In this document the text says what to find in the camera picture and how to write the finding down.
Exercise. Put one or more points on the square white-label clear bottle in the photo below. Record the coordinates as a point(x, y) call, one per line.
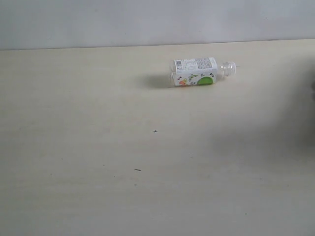
point(200, 71)

